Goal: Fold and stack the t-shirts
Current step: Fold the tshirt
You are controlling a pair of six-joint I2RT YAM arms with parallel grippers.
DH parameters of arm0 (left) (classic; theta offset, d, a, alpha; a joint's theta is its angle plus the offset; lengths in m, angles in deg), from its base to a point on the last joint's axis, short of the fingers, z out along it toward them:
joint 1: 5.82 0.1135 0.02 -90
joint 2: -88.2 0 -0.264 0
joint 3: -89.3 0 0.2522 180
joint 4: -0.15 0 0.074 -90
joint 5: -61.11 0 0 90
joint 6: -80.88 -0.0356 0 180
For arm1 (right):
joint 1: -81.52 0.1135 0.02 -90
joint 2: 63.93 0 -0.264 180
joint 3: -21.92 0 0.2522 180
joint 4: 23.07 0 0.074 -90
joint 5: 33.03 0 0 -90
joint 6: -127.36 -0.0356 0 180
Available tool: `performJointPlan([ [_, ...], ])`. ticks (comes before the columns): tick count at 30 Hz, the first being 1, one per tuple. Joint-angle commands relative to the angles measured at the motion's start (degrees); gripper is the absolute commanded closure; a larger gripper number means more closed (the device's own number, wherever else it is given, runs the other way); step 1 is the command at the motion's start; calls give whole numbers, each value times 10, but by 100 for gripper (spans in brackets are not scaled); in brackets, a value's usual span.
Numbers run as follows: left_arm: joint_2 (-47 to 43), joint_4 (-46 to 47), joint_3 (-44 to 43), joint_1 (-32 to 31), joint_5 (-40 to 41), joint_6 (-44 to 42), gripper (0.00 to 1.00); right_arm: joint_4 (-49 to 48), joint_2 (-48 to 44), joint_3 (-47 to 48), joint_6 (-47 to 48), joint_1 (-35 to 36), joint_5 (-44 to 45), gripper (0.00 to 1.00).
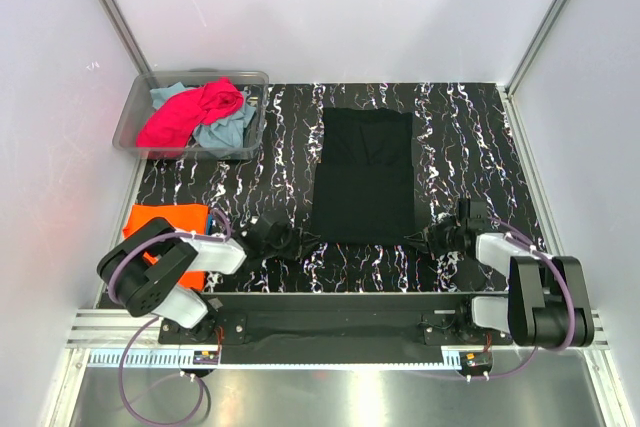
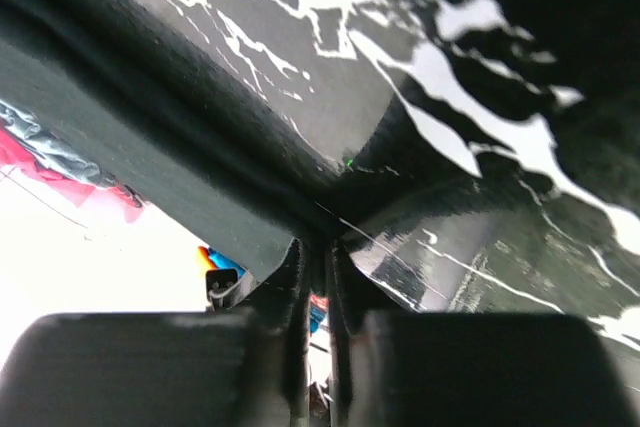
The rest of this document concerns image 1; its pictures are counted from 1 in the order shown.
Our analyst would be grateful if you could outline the pink t-shirt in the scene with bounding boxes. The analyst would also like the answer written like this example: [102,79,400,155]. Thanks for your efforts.
[136,77,244,149]

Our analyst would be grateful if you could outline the black polo shirt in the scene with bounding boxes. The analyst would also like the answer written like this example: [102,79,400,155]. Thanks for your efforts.
[310,108,416,246]

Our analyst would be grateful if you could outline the folded orange t-shirt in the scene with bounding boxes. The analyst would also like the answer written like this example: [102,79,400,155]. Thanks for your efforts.
[122,204,210,292]

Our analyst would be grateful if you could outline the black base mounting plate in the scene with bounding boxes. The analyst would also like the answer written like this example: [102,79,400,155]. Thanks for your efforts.
[159,293,511,346]

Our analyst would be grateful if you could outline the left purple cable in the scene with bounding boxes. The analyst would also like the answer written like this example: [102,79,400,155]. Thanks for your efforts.
[106,208,236,424]

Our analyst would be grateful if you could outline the aluminium frame post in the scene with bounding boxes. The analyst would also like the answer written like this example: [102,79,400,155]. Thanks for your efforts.
[98,0,151,74]
[504,0,570,99]

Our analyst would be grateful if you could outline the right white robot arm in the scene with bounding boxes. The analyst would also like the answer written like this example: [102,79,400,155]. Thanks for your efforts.
[406,198,596,351]

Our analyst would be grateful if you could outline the aluminium front rail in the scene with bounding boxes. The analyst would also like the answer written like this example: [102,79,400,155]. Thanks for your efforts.
[64,309,612,351]

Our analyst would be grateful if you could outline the folded blue t-shirt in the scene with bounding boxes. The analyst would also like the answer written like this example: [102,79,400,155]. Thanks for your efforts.
[205,210,223,235]

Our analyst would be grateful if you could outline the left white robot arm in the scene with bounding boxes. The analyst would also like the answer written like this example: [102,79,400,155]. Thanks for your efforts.
[97,211,320,344]

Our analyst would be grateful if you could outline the right aluminium frame post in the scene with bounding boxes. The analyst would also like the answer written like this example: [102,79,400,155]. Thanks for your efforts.
[504,0,570,99]

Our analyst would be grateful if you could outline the black marbled table mat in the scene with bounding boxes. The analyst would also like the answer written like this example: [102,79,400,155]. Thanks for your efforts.
[134,83,545,294]

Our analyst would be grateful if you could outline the clear plastic bin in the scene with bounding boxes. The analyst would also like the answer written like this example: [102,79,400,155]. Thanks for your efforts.
[113,70,269,161]

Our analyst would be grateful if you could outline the grey-blue t-shirt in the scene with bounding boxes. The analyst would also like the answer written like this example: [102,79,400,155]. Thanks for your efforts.
[150,82,256,149]

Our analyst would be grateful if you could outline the white slotted cable duct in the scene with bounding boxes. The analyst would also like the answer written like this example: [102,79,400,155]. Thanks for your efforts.
[87,347,493,374]

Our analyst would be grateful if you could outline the left aluminium frame post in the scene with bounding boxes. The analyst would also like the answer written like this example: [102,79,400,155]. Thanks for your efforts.
[98,0,151,74]

